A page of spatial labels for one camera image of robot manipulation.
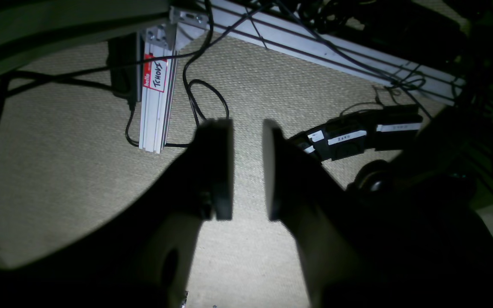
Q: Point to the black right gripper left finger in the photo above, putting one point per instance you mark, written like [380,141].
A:
[142,257]

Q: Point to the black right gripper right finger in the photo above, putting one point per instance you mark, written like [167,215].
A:
[394,238]

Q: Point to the black power adapter with labels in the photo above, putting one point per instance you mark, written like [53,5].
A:
[385,129]

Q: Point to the aluminium frame post with label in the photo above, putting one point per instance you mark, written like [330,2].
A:
[162,41]

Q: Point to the aluminium frame rail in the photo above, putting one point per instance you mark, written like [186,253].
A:
[279,28]

